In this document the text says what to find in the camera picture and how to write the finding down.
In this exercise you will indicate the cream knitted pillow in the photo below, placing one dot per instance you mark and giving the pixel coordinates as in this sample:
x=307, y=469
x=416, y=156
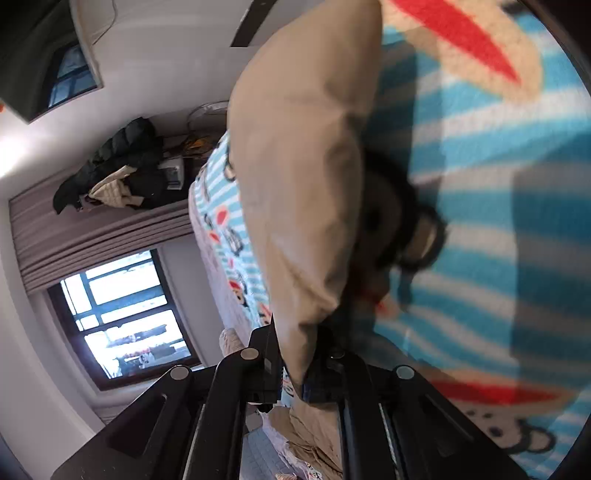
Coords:
x=229, y=340

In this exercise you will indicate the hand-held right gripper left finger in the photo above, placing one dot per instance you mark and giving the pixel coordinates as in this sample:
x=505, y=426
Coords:
x=267, y=364

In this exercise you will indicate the white electric fan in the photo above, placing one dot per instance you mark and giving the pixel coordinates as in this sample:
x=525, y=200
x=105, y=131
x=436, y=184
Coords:
x=207, y=115

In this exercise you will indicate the beige quilted jacket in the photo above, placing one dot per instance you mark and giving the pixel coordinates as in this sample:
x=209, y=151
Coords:
x=113, y=190

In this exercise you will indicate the grey curtain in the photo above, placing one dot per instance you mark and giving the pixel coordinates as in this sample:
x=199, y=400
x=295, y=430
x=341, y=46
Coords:
x=92, y=240

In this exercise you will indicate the black television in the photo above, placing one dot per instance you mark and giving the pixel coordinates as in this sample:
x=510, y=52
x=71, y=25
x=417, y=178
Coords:
x=32, y=60

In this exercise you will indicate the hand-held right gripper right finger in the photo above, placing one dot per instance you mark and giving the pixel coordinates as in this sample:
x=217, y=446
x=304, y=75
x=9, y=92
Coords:
x=330, y=369

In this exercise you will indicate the tan padded jacket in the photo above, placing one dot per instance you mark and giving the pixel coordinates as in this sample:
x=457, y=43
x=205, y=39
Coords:
x=300, y=161

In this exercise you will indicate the white box appliance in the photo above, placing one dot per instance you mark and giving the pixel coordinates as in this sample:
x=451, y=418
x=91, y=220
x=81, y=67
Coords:
x=173, y=173

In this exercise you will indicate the dark framed window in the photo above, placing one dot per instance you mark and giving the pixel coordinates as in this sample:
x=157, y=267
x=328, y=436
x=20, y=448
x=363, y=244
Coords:
x=129, y=323

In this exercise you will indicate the striped monkey print blanket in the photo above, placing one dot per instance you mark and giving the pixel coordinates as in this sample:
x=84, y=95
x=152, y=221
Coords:
x=485, y=277

